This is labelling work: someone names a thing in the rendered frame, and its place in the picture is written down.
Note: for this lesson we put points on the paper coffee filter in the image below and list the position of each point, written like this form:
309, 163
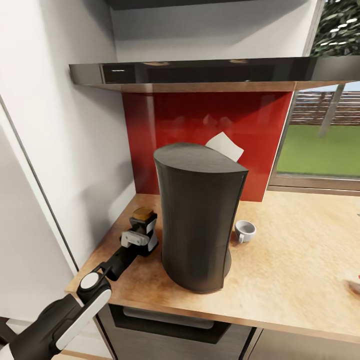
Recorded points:
224, 145

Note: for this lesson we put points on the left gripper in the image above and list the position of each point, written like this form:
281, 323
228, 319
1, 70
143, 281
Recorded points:
128, 254

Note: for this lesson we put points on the coffee maker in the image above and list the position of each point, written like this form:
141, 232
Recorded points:
200, 191

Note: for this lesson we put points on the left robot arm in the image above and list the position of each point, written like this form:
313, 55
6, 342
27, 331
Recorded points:
63, 319

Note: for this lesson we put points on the dishwasher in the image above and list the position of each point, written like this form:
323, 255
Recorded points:
143, 334

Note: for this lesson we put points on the coffee cup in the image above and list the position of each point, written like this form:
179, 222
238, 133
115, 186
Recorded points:
244, 230

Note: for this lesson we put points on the bottle of coffee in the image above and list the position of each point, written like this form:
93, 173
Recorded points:
144, 220

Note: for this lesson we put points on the fridge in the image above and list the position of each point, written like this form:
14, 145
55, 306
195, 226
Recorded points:
66, 172

